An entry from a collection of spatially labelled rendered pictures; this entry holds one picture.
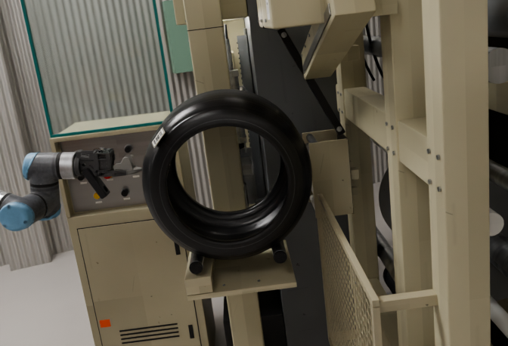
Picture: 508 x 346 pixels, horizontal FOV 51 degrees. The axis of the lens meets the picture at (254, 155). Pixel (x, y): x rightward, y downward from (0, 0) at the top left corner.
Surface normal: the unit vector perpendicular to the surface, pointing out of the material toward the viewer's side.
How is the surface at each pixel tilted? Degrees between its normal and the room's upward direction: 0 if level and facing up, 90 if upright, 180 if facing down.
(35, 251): 90
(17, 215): 89
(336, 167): 90
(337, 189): 90
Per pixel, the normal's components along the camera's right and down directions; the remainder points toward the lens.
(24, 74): 0.30, 0.20
